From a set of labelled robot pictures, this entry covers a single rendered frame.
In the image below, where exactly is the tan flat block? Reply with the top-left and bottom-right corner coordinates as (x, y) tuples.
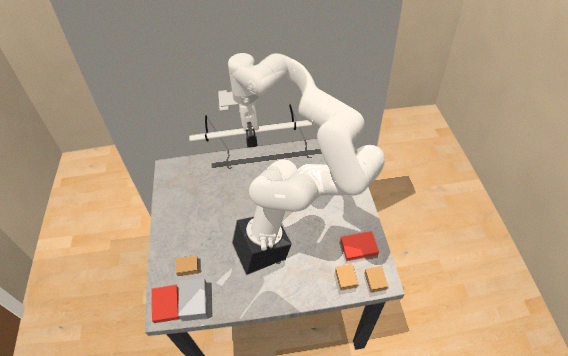
(365, 266), (388, 293)
(335, 264), (358, 290)
(175, 255), (199, 276)

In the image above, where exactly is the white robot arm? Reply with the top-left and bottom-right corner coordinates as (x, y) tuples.
(218, 53), (385, 250)

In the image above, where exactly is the red rectangular block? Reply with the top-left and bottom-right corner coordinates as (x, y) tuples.
(152, 285), (180, 323)
(341, 231), (379, 261)

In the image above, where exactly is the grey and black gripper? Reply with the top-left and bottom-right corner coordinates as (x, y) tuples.
(239, 96), (259, 148)

